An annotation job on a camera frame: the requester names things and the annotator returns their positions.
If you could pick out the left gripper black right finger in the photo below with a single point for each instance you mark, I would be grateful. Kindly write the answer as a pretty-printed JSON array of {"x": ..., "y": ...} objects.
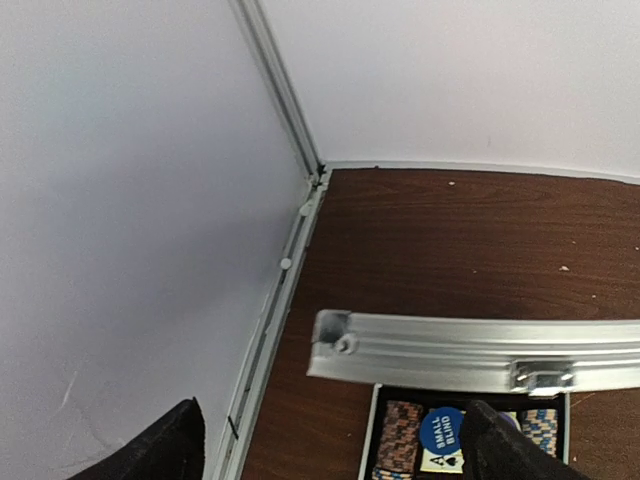
[{"x": 493, "y": 449}]

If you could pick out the playing card deck box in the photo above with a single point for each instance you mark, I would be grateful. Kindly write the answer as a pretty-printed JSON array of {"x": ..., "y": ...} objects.
[{"x": 437, "y": 462}]

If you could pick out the blue peach chip stack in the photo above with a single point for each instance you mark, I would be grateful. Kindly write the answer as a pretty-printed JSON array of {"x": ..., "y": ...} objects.
[{"x": 541, "y": 427}]

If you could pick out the blue small blind button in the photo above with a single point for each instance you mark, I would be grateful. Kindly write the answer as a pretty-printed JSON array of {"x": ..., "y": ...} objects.
[{"x": 440, "y": 430}]

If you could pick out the brown black chip stack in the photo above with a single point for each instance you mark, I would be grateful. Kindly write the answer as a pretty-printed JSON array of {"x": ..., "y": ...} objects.
[{"x": 399, "y": 441}]

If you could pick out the left aluminium frame post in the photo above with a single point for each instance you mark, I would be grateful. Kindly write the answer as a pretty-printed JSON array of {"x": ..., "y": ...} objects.
[{"x": 254, "y": 23}]

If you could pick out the purple small blind button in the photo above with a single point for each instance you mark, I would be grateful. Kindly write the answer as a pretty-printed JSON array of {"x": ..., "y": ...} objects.
[{"x": 511, "y": 418}]

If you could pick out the aluminium poker case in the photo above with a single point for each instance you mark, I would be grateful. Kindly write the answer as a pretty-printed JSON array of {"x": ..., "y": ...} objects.
[{"x": 512, "y": 365}]

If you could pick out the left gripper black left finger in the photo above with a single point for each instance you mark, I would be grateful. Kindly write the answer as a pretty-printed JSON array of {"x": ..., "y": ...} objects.
[{"x": 171, "y": 448}]

